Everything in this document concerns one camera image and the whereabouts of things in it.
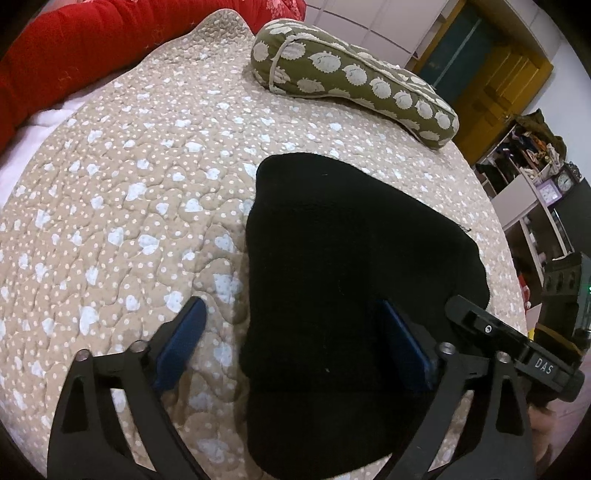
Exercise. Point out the beige quilted dotted blanket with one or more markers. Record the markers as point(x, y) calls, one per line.
point(138, 207)

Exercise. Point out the black pants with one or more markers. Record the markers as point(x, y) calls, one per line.
point(351, 295)

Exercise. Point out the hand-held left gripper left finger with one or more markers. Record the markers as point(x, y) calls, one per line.
point(178, 344)

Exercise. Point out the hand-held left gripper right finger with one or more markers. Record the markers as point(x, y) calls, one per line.
point(406, 344)

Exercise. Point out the round dark clock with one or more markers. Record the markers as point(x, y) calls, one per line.
point(564, 181)

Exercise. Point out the red quilted bolster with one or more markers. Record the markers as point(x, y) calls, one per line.
point(92, 50)

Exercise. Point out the white cluttered shelf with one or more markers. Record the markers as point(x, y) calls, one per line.
point(531, 194)

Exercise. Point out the purple square clock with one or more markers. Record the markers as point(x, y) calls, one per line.
point(549, 192)

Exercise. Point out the white bed sheet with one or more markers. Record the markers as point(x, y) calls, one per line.
point(41, 124)

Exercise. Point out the green spotted pillow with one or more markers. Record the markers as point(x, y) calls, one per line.
point(351, 69)

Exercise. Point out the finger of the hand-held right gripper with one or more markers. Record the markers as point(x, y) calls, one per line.
point(489, 325)

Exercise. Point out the person's right hand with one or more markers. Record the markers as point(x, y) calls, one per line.
point(541, 427)

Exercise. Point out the white wardrobe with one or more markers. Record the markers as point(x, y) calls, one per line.
point(369, 18)

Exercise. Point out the yellow wooden door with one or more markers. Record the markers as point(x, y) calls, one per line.
point(498, 87)

